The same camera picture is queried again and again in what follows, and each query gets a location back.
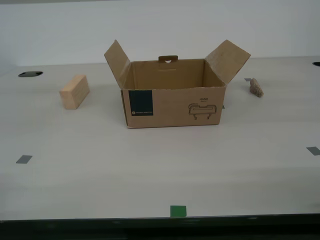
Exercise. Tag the large green tape square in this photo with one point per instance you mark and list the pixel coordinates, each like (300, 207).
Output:
(178, 211)

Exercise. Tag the speckled granite rock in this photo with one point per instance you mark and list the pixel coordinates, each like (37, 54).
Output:
(256, 87)

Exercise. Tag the grey tape square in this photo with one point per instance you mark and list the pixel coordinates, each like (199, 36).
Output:
(247, 79)
(314, 151)
(24, 159)

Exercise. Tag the light wooden block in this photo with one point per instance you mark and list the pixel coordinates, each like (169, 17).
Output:
(73, 93)

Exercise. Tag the open brown cardboard box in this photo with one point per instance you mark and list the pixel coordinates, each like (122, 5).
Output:
(175, 110)

